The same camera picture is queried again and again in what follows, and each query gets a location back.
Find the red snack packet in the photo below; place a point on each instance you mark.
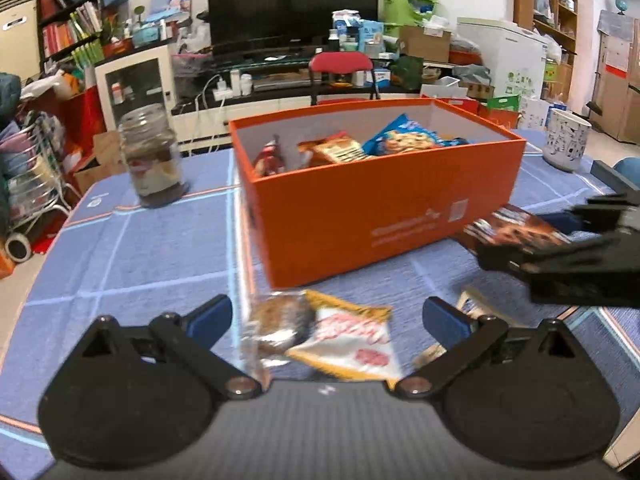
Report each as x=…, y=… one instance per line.
x=269, y=157

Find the beige standing air conditioner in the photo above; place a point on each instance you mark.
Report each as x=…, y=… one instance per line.
x=17, y=30

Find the orange cardboard box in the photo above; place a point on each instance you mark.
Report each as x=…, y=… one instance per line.
x=350, y=225

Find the tall cardboard boxes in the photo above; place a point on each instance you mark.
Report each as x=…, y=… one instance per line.
x=617, y=75

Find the white television stand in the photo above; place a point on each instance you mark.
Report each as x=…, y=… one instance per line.
x=280, y=105

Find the white patterned mug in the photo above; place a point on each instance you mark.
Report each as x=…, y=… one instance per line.
x=565, y=140

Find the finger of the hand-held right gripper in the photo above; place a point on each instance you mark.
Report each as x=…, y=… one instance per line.
x=610, y=215
x=580, y=275

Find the red folding chair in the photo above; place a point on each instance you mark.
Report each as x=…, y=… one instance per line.
x=340, y=62

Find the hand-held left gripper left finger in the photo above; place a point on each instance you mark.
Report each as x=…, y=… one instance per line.
x=212, y=318

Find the tan snack packet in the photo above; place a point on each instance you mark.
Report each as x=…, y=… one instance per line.
x=480, y=299

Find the white chest freezer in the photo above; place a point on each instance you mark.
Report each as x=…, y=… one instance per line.
x=505, y=60

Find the glass jar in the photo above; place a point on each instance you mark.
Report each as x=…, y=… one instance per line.
x=152, y=160

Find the dark bookshelf with books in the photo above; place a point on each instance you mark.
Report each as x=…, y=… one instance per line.
x=67, y=15

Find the clear brown cookie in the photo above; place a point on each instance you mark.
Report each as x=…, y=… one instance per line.
x=277, y=325

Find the open cardboard box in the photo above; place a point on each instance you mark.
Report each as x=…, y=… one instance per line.
x=102, y=160

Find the dark brown snack packet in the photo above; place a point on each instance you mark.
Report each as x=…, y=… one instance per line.
x=515, y=230

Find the black television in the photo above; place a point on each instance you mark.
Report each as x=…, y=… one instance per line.
x=290, y=0

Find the small globe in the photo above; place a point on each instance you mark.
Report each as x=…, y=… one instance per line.
x=622, y=4

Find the brown cardboard box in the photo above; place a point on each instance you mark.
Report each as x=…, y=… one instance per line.
x=425, y=45

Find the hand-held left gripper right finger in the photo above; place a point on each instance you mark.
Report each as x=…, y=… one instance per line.
x=444, y=321

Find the blue cookie packet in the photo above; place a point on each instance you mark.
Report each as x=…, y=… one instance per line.
x=405, y=137

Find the orange beige snack packet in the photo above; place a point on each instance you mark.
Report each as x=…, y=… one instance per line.
x=335, y=150

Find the white glass-door cabinet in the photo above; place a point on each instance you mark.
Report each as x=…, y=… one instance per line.
x=135, y=85

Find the tape roll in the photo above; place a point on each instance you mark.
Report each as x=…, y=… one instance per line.
x=17, y=247

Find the teal puffer jacket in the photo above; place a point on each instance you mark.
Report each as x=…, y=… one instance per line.
x=9, y=100

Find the wooden shelf unit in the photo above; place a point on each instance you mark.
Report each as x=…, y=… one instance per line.
x=550, y=5

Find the white orange snack packet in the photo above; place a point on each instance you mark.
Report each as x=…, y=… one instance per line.
x=350, y=340

